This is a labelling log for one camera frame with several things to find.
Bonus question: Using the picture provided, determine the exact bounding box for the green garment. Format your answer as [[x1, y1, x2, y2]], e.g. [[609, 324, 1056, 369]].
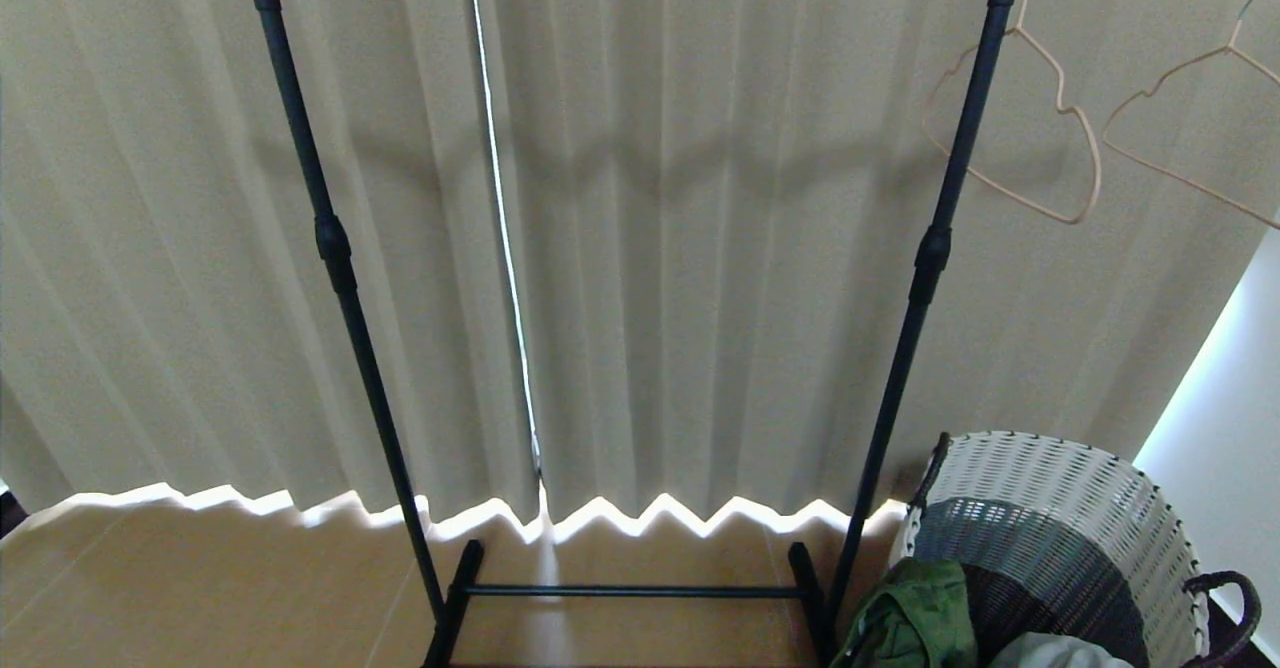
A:
[[830, 558, 979, 668]]

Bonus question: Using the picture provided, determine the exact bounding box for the black clothes rack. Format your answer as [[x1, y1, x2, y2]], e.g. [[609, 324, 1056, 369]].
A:
[[0, 0, 1280, 668]]

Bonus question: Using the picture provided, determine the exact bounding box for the pink clothes hanger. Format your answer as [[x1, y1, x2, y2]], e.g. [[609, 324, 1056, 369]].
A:
[[1102, 0, 1280, 231], [920, 0, 1103, 226]]

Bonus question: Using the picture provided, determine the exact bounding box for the white laundry basket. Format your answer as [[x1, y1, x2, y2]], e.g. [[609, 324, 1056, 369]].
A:
[[890, 431, 1263, 668]]

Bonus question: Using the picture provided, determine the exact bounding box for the beige curtain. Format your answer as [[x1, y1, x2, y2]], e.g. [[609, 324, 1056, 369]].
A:
[[0, 0, 1280, 549]]

